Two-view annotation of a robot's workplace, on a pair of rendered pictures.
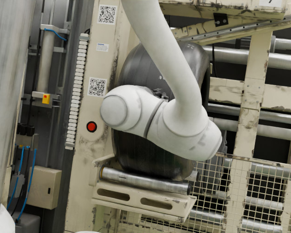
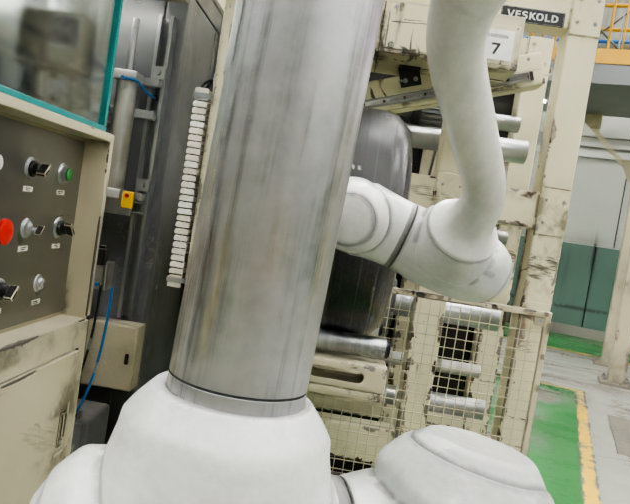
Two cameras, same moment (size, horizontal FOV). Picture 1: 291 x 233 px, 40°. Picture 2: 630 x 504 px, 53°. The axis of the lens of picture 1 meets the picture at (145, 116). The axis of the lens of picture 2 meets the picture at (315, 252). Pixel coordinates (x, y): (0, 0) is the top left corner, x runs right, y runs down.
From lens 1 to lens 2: 0.29 m
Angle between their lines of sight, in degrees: 11
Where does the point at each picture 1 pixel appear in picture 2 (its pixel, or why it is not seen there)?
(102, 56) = not seen: hidden behind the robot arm
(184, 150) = (460, 284)
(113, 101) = (351, 204)
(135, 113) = (384, 223)
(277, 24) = (497, 88)
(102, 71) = not seen: hidden behind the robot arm
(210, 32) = (393, 96)
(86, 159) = not seen: hidden behind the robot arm
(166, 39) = (488, 99)
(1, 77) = (345, 154)
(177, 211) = (371, 385)
